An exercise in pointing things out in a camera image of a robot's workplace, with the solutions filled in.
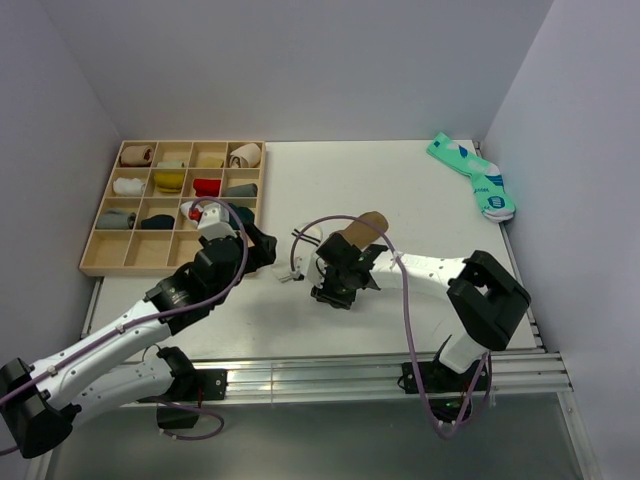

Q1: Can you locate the dark teal rolled sock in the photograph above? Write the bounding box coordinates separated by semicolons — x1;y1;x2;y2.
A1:
230;204;255;224

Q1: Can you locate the pale green rolled sock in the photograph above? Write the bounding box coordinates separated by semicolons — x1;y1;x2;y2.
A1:
156;160;188;169

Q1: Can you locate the teal patterned sock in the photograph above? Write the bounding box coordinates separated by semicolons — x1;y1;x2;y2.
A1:
426;133;516;223

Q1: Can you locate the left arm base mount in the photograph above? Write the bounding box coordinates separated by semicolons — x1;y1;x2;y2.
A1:
141;347;227;441

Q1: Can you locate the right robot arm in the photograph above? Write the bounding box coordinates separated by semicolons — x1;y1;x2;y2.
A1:
297;234;531;390

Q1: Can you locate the navy rolled sock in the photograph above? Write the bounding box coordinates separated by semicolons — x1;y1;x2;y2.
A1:
139;214;175;230

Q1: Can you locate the tan ribbed sock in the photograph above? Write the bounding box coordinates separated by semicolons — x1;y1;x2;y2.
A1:
340;211;389;250

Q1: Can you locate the mustard yellow rolled sock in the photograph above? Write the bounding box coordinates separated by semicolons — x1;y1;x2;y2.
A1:
153;172;185;194

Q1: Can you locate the wooden compartment tray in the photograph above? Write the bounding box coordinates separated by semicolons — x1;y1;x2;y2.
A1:
79;140;266;277

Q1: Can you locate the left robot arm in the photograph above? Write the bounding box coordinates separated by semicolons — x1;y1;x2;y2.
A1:
1;223;277;459

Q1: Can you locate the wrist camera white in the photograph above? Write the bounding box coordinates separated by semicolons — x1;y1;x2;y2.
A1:
188;203;235;241
293;253;326;288

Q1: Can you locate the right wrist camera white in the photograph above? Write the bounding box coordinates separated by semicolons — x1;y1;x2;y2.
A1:
293;253;326;288

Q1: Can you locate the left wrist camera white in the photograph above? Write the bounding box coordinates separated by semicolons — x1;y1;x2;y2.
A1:
188;203;235;241

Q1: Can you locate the beige rolled sock with red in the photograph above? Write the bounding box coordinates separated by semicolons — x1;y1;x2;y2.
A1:
119;145;154;167

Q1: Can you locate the white sock with black stripes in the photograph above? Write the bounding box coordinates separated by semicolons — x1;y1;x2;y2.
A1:
271;223;324;283

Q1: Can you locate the cream yellow rolled sock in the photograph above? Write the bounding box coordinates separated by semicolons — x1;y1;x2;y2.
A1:
194;156;224;169

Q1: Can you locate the aluminium frame rail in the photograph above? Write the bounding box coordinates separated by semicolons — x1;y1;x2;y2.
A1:
193;353;572;405

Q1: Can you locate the grey green rolled sock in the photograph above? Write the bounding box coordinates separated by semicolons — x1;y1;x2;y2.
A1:
222;183;258;198

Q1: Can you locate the beige white rolled sock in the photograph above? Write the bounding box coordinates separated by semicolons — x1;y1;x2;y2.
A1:
229;143;262;168

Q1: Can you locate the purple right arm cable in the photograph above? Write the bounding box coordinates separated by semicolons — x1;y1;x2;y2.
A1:
289;214;494;440

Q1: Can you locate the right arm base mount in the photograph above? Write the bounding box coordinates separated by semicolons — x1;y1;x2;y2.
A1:
396;360;492;424

